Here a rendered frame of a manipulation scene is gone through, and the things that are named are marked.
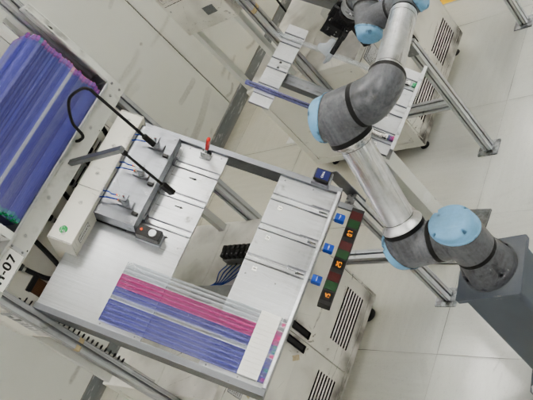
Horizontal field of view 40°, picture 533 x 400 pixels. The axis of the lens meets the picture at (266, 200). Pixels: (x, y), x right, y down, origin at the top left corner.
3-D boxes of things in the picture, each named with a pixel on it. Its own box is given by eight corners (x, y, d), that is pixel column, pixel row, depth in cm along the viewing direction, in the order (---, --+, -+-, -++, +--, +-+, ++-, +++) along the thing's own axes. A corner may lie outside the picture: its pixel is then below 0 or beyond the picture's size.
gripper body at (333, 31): (327, 14, 233) (341, -7, 222) (350, 28, 233) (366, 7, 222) (318, 32, 229) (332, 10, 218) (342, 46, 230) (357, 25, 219)
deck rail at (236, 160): (340, 198, 237) (343, 188, 231) (339, 202, 236) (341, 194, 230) (140, 130, 248) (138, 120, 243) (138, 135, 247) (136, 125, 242)
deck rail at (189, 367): (265, 395, 206) (266, 390, 200) (262, 401, 205) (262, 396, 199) (40, 308, 217) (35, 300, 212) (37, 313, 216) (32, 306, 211)
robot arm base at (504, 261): (520, 240, 196) (503, 219, 191) (515, 288, 188) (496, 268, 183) (469, 248, 206) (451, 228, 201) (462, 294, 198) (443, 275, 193)
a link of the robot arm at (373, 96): (384, 86, 166) (415, -30, 197) (345, 101, 173) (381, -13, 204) (410, 121, 172) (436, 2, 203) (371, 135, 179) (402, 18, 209)
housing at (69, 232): (149, 140, 247) (143, 116, 235) (81, 264, 225) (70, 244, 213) (128, 133, 249) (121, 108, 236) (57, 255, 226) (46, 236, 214)
